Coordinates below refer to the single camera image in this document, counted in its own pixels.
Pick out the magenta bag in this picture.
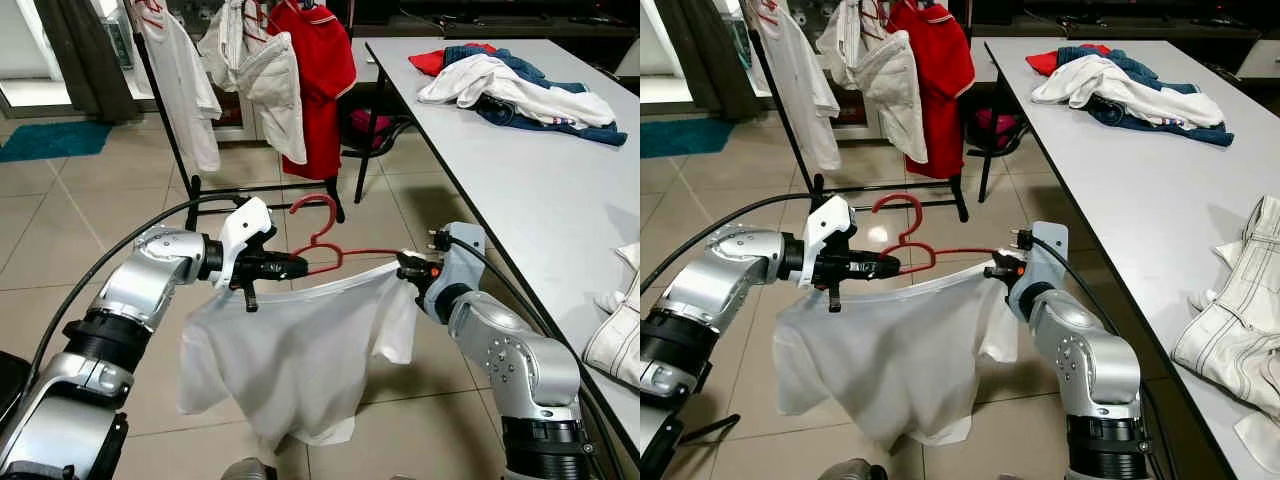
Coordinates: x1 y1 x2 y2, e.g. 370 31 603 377
965 105 1031 156
343 105 411 159

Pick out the white folding table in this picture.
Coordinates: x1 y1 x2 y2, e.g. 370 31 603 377
975 38 1280 480
355 38 641 471

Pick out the off-white stitched jacket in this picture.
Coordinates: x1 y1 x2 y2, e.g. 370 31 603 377
197 0 308 166
815 0 931 166

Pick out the red polo shirt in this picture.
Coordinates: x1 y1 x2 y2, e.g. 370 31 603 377
885 0 976 181
265 0 358 181

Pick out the white folded garment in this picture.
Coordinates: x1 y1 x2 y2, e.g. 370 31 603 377
1030 53 1226 131
417 53 618 131

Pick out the grey robot left foot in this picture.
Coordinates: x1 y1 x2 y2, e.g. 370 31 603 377
845 458 906 480
220 458 279 480

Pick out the red garment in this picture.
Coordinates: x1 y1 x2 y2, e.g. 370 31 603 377
408 42 498 78
1025 42 1113 78

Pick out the teal floor mat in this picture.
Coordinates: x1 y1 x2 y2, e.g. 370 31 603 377
0 120 114 164
640 118 736 159

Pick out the blue denim garment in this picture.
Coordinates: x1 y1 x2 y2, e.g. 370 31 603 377
440 45 629 148
1055 45 1236 148

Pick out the dark grey curtain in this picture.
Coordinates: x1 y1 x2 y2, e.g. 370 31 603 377
655 0 766 121
35 0 141 123

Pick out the glass sliding door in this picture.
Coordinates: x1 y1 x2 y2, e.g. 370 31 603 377
640 0 691 106
0 0 61 113

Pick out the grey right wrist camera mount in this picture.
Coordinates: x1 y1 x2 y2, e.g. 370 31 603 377
425 222 488 306
1008 222 1069 306

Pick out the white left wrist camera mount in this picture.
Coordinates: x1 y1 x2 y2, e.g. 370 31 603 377
215 196 276 291
800 195 856 291

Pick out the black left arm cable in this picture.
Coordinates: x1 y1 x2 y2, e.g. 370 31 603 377
25 192 241 381
640 192 821 296

